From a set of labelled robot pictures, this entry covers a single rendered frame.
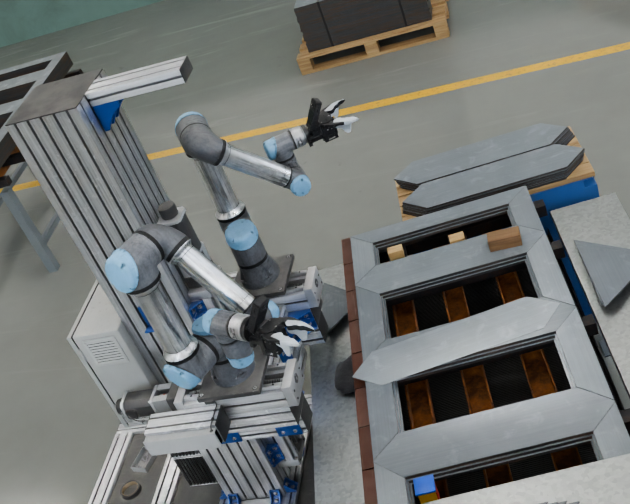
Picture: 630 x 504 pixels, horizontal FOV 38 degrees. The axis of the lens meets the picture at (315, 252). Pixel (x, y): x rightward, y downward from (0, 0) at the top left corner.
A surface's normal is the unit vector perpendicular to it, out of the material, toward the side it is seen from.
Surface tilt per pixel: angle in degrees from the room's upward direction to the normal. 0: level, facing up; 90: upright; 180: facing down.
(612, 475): 0
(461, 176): 0
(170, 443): 90
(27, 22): 90
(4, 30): 90
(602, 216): 0
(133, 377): 90
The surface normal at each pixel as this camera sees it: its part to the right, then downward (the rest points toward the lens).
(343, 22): -0.11, 0.61
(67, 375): -0.32, -0.77
